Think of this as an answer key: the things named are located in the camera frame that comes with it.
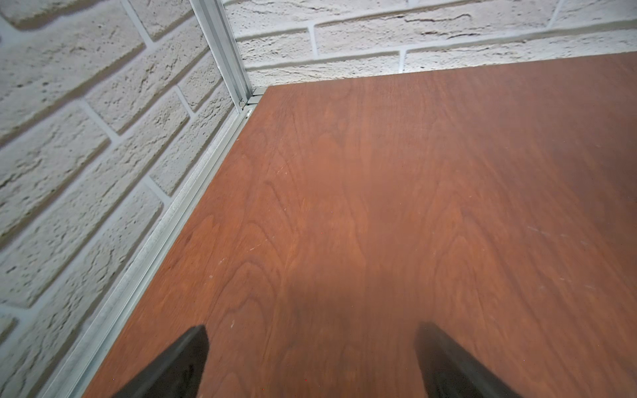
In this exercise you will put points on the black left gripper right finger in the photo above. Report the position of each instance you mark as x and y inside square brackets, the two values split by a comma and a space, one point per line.
[448, 370]

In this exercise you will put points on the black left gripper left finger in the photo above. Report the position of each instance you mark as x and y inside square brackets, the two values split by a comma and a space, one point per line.
[176, 372]

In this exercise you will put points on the aluminium side floor rail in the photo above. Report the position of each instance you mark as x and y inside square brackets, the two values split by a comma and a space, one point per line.
[99, 297]

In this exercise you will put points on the aluminium corner post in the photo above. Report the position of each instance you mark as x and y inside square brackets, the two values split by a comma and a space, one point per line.
[212, 18]

